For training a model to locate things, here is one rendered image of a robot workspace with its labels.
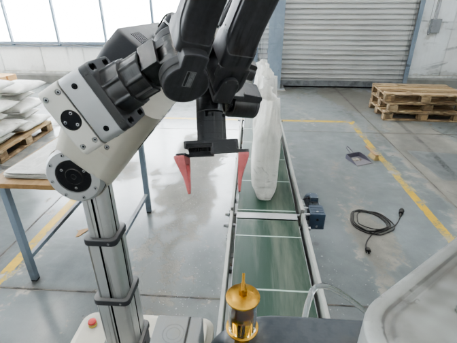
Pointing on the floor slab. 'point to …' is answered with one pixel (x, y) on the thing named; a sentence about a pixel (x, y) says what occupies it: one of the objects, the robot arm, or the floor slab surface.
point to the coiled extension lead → (373, 228)
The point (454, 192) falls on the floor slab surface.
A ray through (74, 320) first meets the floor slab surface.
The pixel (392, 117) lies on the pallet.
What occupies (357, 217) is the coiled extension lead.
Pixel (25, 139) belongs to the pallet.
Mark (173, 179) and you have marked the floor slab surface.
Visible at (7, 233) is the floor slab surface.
